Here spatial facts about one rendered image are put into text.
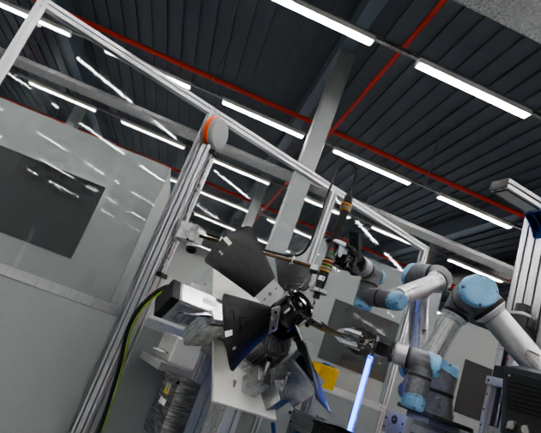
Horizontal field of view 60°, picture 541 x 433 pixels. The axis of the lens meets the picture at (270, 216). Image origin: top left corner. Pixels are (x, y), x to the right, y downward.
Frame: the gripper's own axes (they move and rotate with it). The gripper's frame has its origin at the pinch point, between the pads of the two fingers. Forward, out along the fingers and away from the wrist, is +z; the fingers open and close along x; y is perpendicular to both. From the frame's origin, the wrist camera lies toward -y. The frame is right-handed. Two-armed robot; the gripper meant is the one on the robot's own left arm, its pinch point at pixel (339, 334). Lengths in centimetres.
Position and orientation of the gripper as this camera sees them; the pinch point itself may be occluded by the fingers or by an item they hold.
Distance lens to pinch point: 177.3
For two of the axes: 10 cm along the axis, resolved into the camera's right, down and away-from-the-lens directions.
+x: -3.0, 9.4, -1.8
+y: -3.3, -2.8, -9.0
